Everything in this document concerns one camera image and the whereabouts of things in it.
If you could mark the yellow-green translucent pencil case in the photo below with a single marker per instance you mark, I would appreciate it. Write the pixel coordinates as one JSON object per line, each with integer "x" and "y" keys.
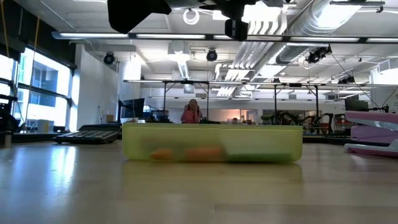
{"x": 211, "y": 140}

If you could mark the black ceiling spotlight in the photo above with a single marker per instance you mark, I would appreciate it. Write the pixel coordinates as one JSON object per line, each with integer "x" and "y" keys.
{"x": 109, "y": 58}
{"x": 317, "y": 55}
{"x": 346, "y": 80}
{"x": 211, "y": 55}

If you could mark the long ceiling light bar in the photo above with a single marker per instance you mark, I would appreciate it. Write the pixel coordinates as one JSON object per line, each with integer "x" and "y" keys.
{"x": 171, "y": 36}

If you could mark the black computer monitor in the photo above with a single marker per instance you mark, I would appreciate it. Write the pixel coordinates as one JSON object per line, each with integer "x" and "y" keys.
{"x": 356, "y": 104}
{"x": 133, "y": 107}

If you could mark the person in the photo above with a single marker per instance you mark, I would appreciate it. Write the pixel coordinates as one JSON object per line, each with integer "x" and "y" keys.
{"x": 191, "y": 115}

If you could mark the cardboard box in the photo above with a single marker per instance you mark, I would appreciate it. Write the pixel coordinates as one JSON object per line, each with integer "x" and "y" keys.
{"x": 110, "y": 118}

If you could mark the black background robot arms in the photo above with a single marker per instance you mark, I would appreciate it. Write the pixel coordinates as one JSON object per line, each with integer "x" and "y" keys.
{"x": 311, "y": 123}

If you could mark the black desk calculator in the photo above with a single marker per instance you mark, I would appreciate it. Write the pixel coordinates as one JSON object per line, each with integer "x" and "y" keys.
{"x": 90, "y": 137}

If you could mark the pink eraser block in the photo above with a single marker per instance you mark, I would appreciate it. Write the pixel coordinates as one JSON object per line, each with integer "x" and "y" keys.
{"x": 373, "y": 133}

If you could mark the silver ventilation duct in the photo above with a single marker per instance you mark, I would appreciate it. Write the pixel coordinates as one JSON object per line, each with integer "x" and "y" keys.
{"x": 298, "y": 46}

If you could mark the black workstation frame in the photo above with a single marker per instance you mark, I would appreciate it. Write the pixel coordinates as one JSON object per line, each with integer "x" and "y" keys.
{"x": 186, "y": 82}

